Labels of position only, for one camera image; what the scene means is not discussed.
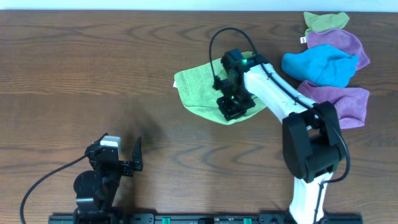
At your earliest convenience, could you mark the lower purple cloth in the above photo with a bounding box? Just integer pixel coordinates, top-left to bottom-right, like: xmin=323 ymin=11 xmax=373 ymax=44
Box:
xmin=297 ymin=80 xmax=370 ymax=129

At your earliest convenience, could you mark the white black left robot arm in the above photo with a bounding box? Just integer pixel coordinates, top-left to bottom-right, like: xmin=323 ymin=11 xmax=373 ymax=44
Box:
xmin=73 ymin=133 xmax=144 ymax=223

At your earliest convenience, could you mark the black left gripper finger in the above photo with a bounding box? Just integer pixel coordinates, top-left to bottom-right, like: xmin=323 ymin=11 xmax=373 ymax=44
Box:
xmin=93 ymin=133 xmax=108 ymax=145
xmin=131 ymin=137 xmax=144 ymax=171

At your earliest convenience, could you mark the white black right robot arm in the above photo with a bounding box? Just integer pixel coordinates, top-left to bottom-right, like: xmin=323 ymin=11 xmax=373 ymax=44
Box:
xmin=215 ymin=49 xmax=346 ymax=223

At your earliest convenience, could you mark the blue cloth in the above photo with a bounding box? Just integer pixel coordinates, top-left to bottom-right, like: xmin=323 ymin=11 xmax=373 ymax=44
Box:
xmin=281 ymin=44 xmax=359 ymax=88

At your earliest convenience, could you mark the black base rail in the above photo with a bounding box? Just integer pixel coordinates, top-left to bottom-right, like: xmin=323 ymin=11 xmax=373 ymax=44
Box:
xmin=48 ymin=212 xmax=364 ymax=224

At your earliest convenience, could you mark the light green cloth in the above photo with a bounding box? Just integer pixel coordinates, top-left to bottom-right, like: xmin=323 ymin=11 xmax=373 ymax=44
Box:
xmin=174 ymin=58 xmax=266 ymax=125

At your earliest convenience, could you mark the small green cloth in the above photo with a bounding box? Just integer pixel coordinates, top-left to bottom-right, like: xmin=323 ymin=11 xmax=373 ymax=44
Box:
xmin=303 ymin=12 xmax=349 ymax=37

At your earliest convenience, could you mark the upper purple cloth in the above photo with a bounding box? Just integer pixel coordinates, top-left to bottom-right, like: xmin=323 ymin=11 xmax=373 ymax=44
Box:
xmin=300 ymin=29 xmax=370 ymax=70

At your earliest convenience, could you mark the purple cloth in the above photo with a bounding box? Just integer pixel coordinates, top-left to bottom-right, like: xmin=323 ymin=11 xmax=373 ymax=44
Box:
xmin=300 ymin=29 xmax=370 ymax=70
xmin=297 ymin=80 xmax=370 ymax=129

